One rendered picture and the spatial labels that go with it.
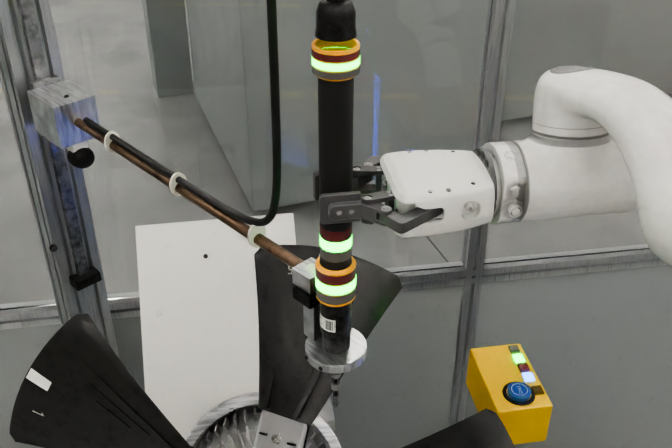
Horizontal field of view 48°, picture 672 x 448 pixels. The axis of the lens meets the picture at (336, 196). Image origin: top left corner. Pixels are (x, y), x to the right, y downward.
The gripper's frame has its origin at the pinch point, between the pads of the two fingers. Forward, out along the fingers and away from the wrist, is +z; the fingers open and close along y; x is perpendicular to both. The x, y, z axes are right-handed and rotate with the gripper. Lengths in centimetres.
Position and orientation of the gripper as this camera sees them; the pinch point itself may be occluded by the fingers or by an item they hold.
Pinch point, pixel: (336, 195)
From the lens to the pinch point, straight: 75.7
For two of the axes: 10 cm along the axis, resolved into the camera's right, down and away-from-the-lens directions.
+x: 0.0, -8.6, -5.1
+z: -9.9, 0.8, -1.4
